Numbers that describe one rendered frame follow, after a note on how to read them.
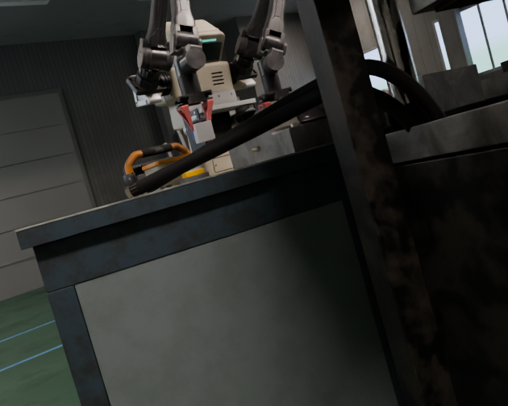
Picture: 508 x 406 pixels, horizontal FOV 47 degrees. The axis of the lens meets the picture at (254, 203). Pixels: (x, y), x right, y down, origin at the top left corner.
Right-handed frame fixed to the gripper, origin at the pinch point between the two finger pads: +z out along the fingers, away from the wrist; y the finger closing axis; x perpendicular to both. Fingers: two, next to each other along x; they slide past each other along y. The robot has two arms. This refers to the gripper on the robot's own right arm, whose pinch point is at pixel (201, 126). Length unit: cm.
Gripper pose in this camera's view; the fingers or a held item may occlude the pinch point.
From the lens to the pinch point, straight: 170.1
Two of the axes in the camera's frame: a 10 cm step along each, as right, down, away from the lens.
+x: -3.2, 0.2, 9.5
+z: 2.6, 9.6, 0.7
